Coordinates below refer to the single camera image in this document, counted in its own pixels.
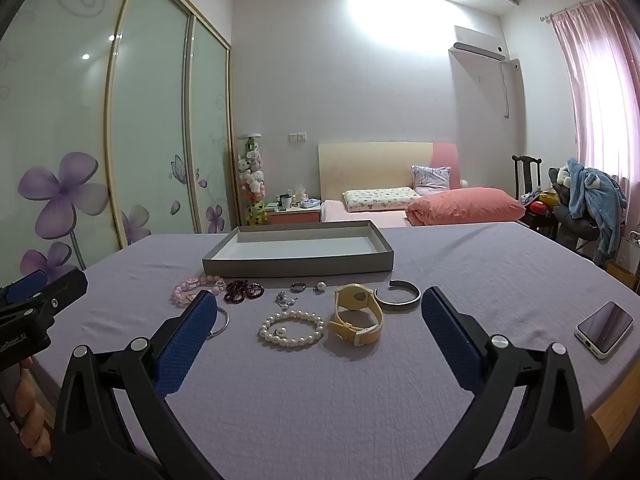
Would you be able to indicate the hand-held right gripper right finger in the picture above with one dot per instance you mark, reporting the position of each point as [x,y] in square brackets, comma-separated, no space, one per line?
[450,340]

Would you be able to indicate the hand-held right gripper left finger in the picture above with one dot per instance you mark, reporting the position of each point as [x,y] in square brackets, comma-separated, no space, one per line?
[184,347]

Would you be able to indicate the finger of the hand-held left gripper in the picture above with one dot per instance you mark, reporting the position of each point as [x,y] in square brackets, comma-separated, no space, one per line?
[27,281]
[65,287]

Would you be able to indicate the thin silver bangle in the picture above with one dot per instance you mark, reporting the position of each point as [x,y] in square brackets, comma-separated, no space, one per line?
[226,322]

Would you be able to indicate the silver cuff bangle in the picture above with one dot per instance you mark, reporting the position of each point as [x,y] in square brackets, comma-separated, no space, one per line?
[400,305]

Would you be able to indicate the small pearl charm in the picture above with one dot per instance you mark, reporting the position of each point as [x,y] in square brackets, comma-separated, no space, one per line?
[280,331]

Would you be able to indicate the silver pendant earring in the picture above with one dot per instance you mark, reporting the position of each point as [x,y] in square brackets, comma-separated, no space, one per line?
[285,302]

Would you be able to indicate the grey cardboard tray box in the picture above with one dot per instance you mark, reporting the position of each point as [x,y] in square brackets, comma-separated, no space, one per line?
[300,247]

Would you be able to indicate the person's left hand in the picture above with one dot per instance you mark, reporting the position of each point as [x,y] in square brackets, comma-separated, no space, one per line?
[32,410]

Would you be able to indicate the pink duvet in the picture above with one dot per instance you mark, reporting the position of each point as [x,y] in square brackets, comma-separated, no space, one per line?
[465,205]

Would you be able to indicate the pearl stud earring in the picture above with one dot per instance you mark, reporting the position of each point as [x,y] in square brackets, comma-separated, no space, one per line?
[320,286]

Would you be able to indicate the purple tablecloth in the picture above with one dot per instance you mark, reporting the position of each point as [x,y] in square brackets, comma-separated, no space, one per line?
[325,410]

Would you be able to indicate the pink bed sheet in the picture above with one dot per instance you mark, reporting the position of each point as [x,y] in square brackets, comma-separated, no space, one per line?
[365,217]

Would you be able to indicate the smartphone in white case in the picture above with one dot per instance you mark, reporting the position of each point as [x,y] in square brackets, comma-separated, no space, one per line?
[605,327]

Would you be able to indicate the white patterned pillow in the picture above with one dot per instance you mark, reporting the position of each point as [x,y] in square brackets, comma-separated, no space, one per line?
[380,198]

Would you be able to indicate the purple patterned pillow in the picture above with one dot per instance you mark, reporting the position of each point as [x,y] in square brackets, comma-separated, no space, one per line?
[430,177]

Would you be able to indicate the pink and white nightstand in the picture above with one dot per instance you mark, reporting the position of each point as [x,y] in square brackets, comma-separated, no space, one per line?
[295,216]

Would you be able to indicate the white mug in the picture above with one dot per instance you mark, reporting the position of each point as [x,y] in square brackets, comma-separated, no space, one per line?
[286,202]

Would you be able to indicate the dark wooden chair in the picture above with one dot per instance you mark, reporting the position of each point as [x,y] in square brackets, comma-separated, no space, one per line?
[525,175]

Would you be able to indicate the clear tube of plush toys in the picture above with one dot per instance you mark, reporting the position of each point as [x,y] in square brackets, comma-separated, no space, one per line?
[252,175]

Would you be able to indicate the blue cloth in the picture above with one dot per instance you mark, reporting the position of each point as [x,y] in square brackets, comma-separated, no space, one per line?
[310,204]

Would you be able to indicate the tissue box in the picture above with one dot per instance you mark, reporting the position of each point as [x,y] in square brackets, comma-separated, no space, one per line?
[301,195]

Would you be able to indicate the beige and pink headboard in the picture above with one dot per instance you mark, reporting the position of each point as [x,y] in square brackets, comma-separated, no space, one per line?
[370,165]

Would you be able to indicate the grey plush toy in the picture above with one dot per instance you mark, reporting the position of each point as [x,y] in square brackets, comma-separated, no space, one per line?
[559,180]

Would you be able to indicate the flower-print sliding wardrobe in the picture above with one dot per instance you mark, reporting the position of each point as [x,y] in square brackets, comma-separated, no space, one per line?
[150,110]

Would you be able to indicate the blue fleece garment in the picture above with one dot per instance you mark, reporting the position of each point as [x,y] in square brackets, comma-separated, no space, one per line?
[595,195]

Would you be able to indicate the air conditioner pipe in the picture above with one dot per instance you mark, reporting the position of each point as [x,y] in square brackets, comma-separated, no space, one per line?
[512,75]

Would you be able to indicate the pink curtain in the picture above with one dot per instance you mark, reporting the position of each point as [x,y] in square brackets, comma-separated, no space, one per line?
[600,85]

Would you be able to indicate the white air conditioner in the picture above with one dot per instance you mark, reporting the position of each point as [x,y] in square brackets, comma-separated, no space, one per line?
[477,40]

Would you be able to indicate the curtain rod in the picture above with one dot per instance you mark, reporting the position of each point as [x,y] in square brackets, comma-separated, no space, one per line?
[552,15]

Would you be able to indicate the white wall switch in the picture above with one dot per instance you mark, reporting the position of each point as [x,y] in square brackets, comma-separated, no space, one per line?
[297,136]

